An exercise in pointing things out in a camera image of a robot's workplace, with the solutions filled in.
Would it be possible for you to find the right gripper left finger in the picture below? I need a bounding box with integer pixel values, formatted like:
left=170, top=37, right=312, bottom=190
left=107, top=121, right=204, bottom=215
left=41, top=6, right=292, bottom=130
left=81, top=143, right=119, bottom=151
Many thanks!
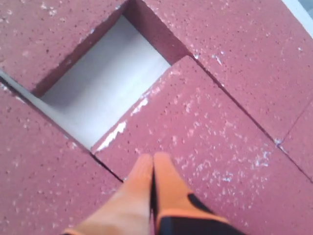
left=63, top=154, right=153, bottom=235

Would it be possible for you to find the second row red brick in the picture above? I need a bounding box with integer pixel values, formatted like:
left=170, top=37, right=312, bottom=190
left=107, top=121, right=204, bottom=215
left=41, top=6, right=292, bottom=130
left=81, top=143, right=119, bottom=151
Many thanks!
left=93, top=57, right=313, bottom=235

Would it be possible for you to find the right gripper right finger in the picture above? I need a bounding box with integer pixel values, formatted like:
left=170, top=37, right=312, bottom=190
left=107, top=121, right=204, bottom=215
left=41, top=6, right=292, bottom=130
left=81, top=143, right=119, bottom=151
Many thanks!
left=154, top=152, right=229, bottom=234

